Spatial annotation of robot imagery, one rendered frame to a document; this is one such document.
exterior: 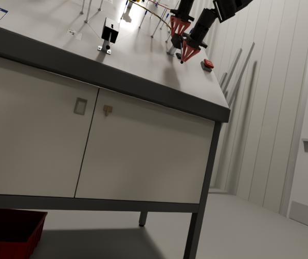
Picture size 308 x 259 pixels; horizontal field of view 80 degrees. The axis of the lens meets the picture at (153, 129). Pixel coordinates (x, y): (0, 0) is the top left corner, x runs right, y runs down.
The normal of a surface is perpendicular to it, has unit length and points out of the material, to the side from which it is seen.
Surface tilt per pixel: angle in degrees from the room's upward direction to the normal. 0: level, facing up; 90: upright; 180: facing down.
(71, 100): 90
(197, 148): 90
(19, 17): 53
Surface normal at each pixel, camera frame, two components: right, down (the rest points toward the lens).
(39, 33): 0.46, -0.54
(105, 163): 0.41, 0.04
